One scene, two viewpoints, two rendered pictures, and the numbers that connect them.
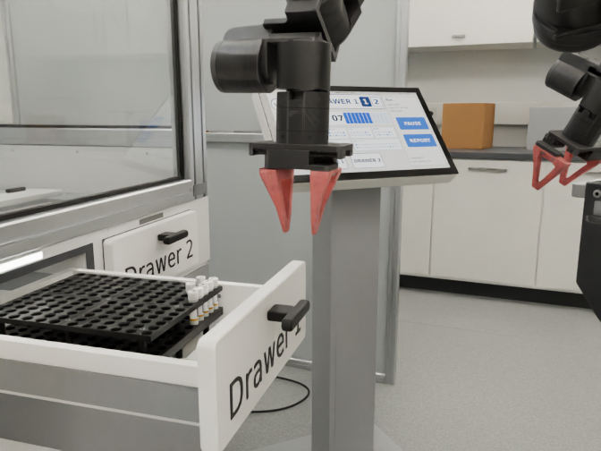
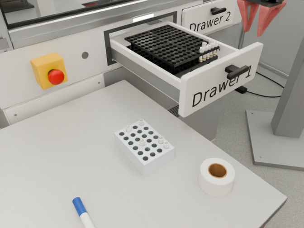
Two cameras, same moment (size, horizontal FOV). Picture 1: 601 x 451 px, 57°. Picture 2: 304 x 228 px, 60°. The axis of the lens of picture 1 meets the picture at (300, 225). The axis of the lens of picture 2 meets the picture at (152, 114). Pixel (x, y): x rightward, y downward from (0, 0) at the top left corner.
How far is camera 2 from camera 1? 0.17 m
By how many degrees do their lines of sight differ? 41
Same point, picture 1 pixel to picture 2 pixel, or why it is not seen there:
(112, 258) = (184, 18)
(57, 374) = (141, 69)
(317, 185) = (263, 13)
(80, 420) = not seen: hidden behind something
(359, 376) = not seen: outside the picture
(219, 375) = (187, 91)
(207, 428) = (181, 107)
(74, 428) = not seen: hidden behind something
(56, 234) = (160, 6)
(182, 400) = (176, 94)
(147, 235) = (204, 8)
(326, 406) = (284, 104)
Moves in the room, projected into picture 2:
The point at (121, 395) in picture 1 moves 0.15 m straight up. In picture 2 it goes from (159, 84) to (159, 27)
